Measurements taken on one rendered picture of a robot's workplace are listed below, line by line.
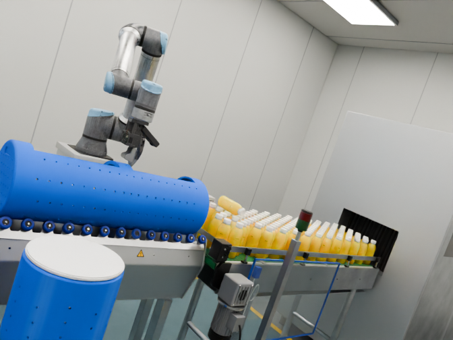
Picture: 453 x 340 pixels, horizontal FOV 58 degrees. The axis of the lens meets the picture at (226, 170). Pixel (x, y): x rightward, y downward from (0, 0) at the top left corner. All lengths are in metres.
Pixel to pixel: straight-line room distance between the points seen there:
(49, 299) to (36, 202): 0.49
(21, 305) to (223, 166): 4.90
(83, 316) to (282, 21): 5.48
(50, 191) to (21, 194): 0.09
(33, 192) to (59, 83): 3.11
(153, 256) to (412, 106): 4.95
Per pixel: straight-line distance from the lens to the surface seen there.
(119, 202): 1.69
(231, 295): 2.00
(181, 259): 1.99
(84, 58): 4.66
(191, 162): 5.56
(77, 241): 1.37
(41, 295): 1.19
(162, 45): 2.36
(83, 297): 1.18
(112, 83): 1.86
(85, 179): 1.62
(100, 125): 2.58
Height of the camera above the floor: 1.52
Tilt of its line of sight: 6 degrees down
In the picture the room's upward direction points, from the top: 19 degrees clockwise
